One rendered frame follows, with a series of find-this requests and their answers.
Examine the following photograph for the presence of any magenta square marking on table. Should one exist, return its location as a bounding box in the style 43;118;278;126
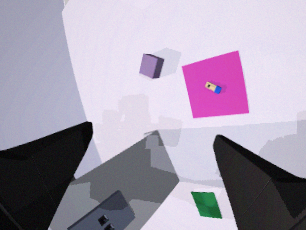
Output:
182;50;250;119

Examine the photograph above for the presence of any flat green rectangular patch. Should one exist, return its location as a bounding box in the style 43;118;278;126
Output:
192;191;222;219

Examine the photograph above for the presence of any grey panel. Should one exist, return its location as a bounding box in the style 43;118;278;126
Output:
49;130;180;230

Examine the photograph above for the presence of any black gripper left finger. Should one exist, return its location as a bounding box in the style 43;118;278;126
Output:
0;122;93;230

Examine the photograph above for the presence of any purple cube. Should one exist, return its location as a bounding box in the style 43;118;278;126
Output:
140;54;164;79

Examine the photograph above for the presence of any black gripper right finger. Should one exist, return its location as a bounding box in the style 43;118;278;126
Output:
213;135;306;230

